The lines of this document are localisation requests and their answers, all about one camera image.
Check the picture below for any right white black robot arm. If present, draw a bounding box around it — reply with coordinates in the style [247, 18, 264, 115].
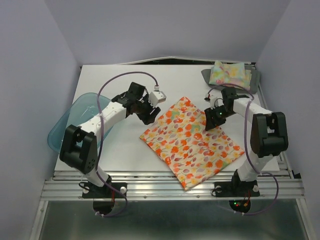
[204, 84, 289, 198]

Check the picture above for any blue plastic basin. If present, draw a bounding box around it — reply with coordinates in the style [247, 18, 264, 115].
[47, 92, 99, 154]

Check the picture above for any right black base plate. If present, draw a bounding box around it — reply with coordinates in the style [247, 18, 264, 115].
[211, 181, 260, 198]

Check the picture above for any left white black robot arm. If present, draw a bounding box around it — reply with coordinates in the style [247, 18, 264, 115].
[59, 82, 167, 197]

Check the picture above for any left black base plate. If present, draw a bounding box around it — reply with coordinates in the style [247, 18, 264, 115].
[78, 181, 123, 199]

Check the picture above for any orange floral skirt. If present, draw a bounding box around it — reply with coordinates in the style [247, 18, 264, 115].
[140, 96, 245, 191]

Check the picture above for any aluminium frame rail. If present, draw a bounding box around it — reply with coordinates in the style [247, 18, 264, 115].
[40, 170, 305, 201]

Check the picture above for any pastel floral skirt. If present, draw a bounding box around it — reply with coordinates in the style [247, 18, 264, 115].
[209, 61, 252, 90]

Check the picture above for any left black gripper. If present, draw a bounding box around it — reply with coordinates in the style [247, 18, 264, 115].
[135, 94, 161, 125]

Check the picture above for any grey pleated skirt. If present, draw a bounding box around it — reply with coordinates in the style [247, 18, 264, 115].
[201, 64, 261, 94]

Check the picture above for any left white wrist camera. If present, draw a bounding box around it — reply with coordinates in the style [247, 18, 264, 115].
[148, 90, 167, 107]

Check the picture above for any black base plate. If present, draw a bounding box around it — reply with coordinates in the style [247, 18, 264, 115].
[78, 181, 123, 199]
[211, 181, 260, 198]

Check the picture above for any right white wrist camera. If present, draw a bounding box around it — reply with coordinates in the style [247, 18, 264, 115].
[204, 93, 222, 109]

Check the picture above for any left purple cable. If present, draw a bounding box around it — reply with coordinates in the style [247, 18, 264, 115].
[94, 71, 161, 218]

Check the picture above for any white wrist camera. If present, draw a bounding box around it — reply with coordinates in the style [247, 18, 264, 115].
[148, 90, 167, 107]
[204, 93, 222, 109]

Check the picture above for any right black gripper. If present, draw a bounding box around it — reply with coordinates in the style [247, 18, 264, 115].
[204, 104, 236, 131]

